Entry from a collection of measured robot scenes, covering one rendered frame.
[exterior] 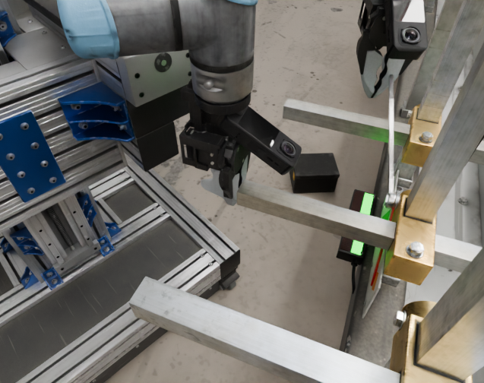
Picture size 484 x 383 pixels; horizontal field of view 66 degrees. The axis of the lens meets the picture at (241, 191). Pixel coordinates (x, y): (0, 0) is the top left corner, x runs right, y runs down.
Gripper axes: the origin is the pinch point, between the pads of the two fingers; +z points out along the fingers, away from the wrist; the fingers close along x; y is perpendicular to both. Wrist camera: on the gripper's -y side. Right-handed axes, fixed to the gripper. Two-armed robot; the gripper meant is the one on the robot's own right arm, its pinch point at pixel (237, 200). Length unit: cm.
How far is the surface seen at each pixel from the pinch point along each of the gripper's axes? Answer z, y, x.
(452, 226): 20, -41, -27
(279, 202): -3.8, -7.3, 1.1
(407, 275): -1.6, -26.8, 5.0
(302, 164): 70, 4, -89
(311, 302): 82, -17, -31
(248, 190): -3.7, -2.0, 0.5
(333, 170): 70, -10, -90
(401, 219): -5.0, -24.3, -1.3
